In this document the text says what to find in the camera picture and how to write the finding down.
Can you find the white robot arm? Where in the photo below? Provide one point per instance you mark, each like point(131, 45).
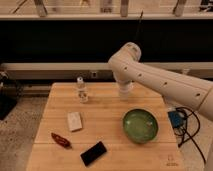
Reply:
point(187, 90)

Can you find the clear plastic bottle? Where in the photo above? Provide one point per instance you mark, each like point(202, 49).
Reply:
point(82, 91)

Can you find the white rectangular sponge block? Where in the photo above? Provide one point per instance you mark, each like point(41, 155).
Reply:
point(74, 121)

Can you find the green round bowl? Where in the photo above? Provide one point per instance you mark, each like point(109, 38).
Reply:
point(140, 126)

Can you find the red chili pepper toy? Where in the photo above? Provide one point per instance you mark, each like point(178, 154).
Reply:
point(61, 141)

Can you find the black smartphone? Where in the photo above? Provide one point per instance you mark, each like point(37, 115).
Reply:
point(93, 153)

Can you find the blue connector box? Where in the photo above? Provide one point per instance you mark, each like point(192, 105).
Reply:
point(175, 119)

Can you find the black equipment at left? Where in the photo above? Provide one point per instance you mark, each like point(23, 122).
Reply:
point(7, 103)

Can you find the white wall outlet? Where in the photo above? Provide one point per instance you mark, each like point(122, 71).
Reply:
point(94, 74)

